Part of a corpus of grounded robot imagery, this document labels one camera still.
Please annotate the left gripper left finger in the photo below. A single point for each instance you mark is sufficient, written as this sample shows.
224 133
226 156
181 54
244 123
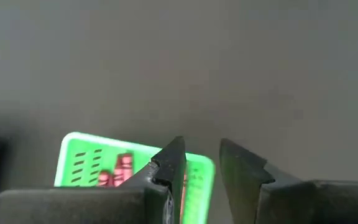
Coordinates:
169 161

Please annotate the pink crayon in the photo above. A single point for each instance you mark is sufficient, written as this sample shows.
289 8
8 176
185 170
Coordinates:
104 180
124 169
183 196

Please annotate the green plastic basket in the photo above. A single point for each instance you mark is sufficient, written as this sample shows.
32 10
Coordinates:
82 146

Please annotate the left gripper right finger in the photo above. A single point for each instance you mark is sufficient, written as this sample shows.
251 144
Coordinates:
241 174

